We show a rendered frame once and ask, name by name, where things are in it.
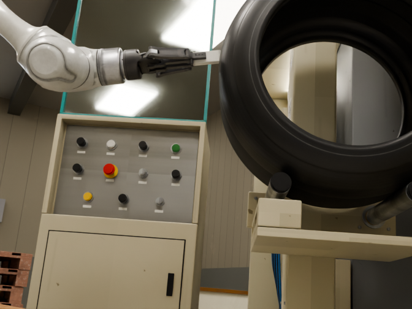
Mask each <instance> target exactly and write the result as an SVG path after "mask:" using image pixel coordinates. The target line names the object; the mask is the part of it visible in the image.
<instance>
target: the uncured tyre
mask: <svg viewBox="0 0 412 309"><path fill-rule="evenodd" d="M314 42H334V43H339V44H344V45H348V46H350V47H353V48H356V49H358V50H360V51H362V52H364V53H366V54H367V55H369V56H370V57H372V58H373V59H374V60H375V61H377V62H378V63H379V64H380V65H381V66H382V67H383V68H384V69H385V71H386V72H387V73H388V74H389V76H390V77H391V79H392V81H393V82H394V84H395V87H396V89H397V91H398V94H399V97H400V102H401V107H402V121H401V126H400V130H399V134H398V136H397V138H396V139H393V140H390V141H387V142H383V143H377V144H373V145H345V144H340V143H335V142H331V141H328V140H324V139H322V138H319V137H316V136H315V135H313V134H310V133H309V132H307V131H305V130H303V129H302V128H300V127H298V125H296V124H295V123H293V122H292V121H291V120H290V119H289V118H288V117H287V116H286V115H285V114H284V113H283V112H282V111H281V110H280V109H279V108H278V107H277V105H276V104H275V103H274V101H273V99H272V98H271V96H270V94H269V92H268V91H267V88H266V87H265V84H264V81H263V78H262V75H263V73H264V72H265V70H266V69H267V68H268V67H269V66H270V64H271V63H272V62H273V61H275V60H276V59H277V58H278V57H279V56H281V55H282V54H283V53H285V52H287V51H289V50H291V49H293V48H295V47H298V46H301V45H304V44H310V43H314ZM219 98H220V109H221V117H222V121H223V125H224V129H225V132H226V134H227V137H228V139H229V141H230V143H231V145H232V147H233V149H234V151H235V152H236V154H237V156H238V157H239V158H240V160H241V161H242V163H243V164H244V165H245V166H246V167H247V169H248V170H249V171H250V172H251V173H252V174H253V175H254V176H255V177H256V178H258V179H259V180H260V181H261V182H263V183H264V184H265V185H267V186H269V182H270V179H271V177H272V176H273V175H274V174H275V173H277V172H284V173H286V174H288V175H289V176H290V178H291V187H290V189H289V191H288V193H287V195H286V197H287V198H290V199H292V200H301V201H302V203H303V204H307V205H311V206H315V207H322V208H338V209H341V208H356V207H363V206H366V205H371V204H375V203H377V202H380V201H382V200H385V199H387V198H388V197H389V196H391V195H393V194H394V193H396V192H397V191H398V190H400V189H402V188H403V187H404V186H406V185H407V184H409V183H411V182H412V0H246V1H245V2H244V4H243V5H242V6H241V8H240V9H239V11H238V12H237V14H236V16H235V17H234V19H233V21H232V23H231V25H230V27H229V29H228V30H227V33H226V36H225V38H224V41H223V45H222V48H221V53H220V57H219Z"/></svg>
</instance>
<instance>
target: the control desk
mask: <svg viewBox="0 0 412 309"><path fill-rule="evenodd" d="M209 165H210V147H209V142H208V134H207V125H206V122H199V121H177V120H156V119H144V118H122V117H110V116H89V115H67V114H58V116H57V121H56V127H55V134H54V139H53V146H52V151H51V158H50V165H49V169H48V176H47V184H46V188H45V195H44V202H43V206H42V216H41V220H40V227H39V234H38V238H37V246H36V253H35V257H34V264H33V268H32V276H31V283H30V287H29V294H28V301H27V306H26V309H199V293H200V278H201V269H202V253H203V245H204V229H205V213H206V204H207V189H208V173H209Z"/></svg>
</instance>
